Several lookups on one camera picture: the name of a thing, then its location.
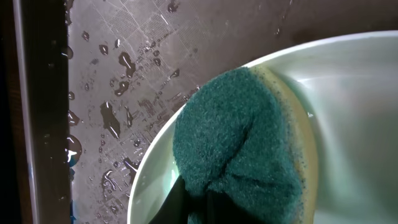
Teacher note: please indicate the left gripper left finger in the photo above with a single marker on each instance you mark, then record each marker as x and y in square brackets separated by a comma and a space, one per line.
[175, 208]

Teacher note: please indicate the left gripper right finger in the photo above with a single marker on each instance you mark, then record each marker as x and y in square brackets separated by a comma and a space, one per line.
[220, 209]

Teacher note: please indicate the green yellow sponge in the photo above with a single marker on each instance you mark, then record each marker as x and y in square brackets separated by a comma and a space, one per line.
[246, 134]

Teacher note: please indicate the grey serving tray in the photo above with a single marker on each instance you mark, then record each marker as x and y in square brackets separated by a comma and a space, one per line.
[100, 79]

